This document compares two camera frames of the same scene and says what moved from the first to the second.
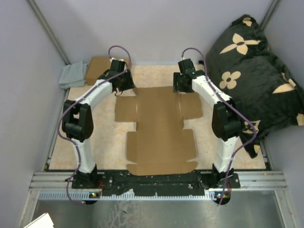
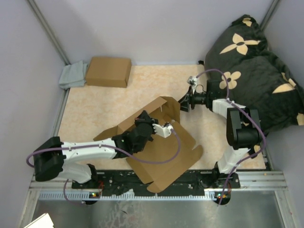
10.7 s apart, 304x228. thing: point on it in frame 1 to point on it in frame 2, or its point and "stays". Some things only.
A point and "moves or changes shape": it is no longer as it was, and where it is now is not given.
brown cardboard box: [160, 145] moves or changes shape
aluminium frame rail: [248, 180] stays
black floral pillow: [241, 64] stays
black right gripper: [177, 77] to [187, 99]
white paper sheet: [44, 221] stays
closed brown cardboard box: [98, 66] stays
